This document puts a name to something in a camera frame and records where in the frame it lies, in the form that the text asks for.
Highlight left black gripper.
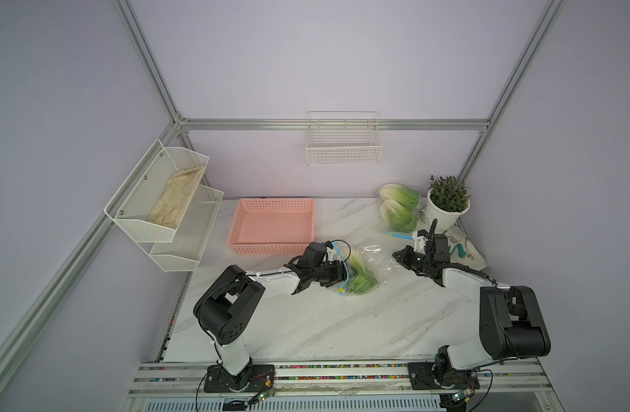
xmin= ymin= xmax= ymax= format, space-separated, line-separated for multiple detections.
xmin=311 ymin=260 xmax=357 ymax=289

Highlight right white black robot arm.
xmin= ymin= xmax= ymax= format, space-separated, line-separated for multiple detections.
xmin=392 ymin=230 xmax=551 ymax=387

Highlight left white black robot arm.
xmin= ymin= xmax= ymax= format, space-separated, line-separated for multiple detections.
xmin=193 ymin=240 xmax=352 ymax=379

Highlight rear bagged chinese cabbage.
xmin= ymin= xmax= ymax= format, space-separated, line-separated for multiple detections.
xmin=378 ymin=183 xmax=421 ymax=210

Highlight potted green plant white pot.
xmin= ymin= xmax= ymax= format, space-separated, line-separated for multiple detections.
xmin=421 ymin=175 xmax=470 ymax=233

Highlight pink plastic basket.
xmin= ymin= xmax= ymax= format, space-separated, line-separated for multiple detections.
xmin=227 ymin=197 xmax=315 ymax=255

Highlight beige cloth in shelf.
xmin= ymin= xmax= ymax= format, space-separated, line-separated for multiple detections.
xmin=146 ymin=166 xmax=205 ymax=229

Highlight white two-tier mesh shelf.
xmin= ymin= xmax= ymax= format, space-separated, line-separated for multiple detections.
xmin=104 ymin=141 xmax=223 ymax=272

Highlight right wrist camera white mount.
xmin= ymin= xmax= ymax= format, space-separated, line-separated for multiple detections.
xmin=414 ymin=229 xmax=435 ymax=254

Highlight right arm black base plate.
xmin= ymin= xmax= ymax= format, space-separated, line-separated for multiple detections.
xmin=407 ymin=362 xmax=480 ymax=391

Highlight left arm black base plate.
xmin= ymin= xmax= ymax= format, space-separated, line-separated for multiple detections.
xmin=202 ymin=364 xmax=276 ymax=393

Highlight white wire wall basket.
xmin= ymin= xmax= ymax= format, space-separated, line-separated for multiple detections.
xmin=306 ymin=111 xmax=383 ymax=167

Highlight aluminium front rail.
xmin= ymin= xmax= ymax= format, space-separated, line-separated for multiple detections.
xmin=128 ymin=360 xmax=553 ymax=398

